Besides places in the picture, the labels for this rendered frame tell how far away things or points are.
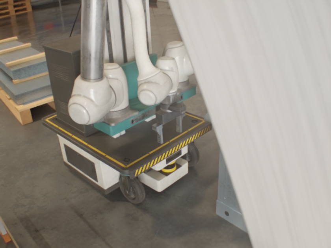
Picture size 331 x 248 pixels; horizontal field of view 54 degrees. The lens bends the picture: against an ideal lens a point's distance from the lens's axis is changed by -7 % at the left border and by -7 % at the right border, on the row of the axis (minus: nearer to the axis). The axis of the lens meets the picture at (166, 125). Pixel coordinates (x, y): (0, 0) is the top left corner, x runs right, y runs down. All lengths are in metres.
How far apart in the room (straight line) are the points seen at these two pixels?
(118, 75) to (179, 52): 0.45
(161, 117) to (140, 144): 0.40
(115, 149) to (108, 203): 0.34
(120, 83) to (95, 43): 0.31
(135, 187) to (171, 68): 0.73
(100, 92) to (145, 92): 0.23
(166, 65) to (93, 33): 0.34
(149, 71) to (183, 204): 0.90
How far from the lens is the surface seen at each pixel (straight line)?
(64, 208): 2.09
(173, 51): 1.94
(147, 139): 1.97
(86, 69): 1.46
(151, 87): 1.34
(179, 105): 1.56
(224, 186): 1.78
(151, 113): 1.86
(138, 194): 1.91
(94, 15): 1.38
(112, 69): 1.65
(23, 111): 3.13
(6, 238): 1.98
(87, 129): 2.07
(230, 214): 1.85
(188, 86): 2.04
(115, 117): 1.71
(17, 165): 2.59
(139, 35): 1.42
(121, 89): 1.66
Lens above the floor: 1.32
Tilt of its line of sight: 28 degrees down
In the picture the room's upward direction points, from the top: 3 degrees counter-clockwise
